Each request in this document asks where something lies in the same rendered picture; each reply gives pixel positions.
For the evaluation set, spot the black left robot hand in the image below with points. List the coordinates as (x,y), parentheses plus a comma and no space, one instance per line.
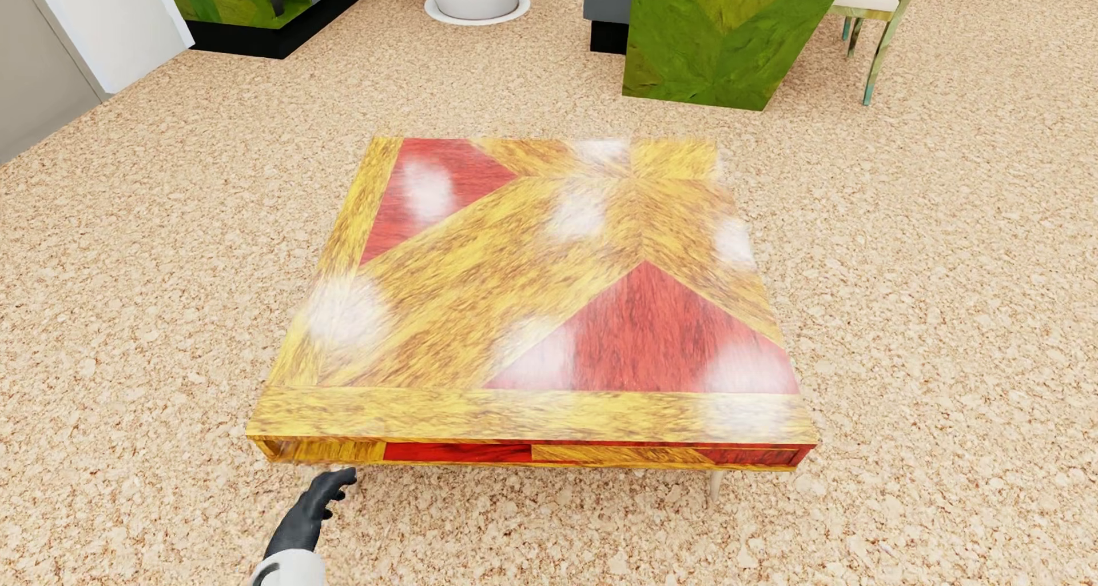
(310,510)

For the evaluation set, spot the green patterned cabinet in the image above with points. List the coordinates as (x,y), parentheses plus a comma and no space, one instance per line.
(720,33)

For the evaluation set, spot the white door panel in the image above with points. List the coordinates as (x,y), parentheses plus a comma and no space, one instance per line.
(103,20)

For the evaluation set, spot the yellow and red coffee table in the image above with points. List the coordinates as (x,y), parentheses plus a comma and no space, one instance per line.
(549,311)

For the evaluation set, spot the white seat green leg chair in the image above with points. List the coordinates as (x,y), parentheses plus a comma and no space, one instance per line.
(879,11)

